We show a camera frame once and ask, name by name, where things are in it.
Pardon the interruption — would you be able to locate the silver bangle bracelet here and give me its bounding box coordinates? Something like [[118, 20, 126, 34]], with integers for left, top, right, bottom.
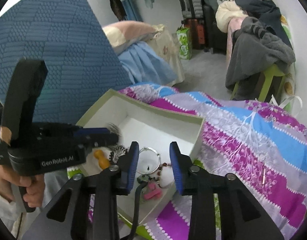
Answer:
[[137, 146, 162, 176]]

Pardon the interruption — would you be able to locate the person's left hand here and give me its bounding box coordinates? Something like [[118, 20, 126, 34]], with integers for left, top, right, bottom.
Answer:
[[0, 165, 45, 207]]

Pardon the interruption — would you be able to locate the silver coil spring bracelet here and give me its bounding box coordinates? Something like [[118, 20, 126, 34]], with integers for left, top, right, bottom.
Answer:
[[108, 144, 128, 164]]

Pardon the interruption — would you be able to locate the grey fleece blanket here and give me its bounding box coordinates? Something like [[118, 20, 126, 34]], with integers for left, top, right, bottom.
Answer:
[[225, 17, 296, 100]]

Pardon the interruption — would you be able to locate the pink hair clip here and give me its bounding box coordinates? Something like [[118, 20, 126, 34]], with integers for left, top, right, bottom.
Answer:
[[143, 182, 162, 200]]

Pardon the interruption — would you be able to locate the blue quilted cushion left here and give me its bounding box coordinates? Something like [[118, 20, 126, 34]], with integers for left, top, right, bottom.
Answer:
[[0, 0, 131, 124]]

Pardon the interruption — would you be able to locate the green cardboard box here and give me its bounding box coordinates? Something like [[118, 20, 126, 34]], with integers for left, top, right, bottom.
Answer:
[[77, 89, 204, 225]]

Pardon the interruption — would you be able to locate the dark navy garment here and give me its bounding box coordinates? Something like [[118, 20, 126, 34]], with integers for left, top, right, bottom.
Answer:
[[235, 0, 292, 48]]

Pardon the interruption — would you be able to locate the black cord necklace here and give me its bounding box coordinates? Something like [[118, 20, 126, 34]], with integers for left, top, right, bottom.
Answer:
[[131, 180, 148, 240]]

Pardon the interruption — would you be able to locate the orange suitcase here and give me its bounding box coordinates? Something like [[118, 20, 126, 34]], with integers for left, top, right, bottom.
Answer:
[[184, 19, 205, 50]]

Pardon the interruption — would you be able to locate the colourful striped floral cloth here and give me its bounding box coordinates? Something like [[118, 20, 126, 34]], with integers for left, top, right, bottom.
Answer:
[[122, 83, 307, 239]]

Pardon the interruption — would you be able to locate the light blue bed sheet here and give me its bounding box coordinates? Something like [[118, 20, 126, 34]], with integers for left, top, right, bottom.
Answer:
[[118, 41, 177, 85]]

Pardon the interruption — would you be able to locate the green plastic stool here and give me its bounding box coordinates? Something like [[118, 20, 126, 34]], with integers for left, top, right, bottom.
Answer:
[[225, 62, 286, 102]]

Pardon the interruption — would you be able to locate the pink and cream pillow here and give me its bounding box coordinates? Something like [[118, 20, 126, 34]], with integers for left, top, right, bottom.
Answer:
[[102, 21, 164, 55]]

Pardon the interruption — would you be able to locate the orange wooden gourd pendant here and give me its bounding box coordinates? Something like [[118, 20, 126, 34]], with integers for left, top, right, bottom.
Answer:
[[93, 150, 110, 170]]

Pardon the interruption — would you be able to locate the green shopping bag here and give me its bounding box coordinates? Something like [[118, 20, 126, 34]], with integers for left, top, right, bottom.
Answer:
[[176, 27, 192, 60]]

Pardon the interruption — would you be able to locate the small green jade charm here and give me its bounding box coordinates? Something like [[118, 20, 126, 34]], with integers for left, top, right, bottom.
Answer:
[[137, 174, 151, 184]]

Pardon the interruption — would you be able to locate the cream fluffy blanket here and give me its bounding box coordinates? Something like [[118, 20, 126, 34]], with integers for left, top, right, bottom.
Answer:
[[215, 1, 248, 33]]

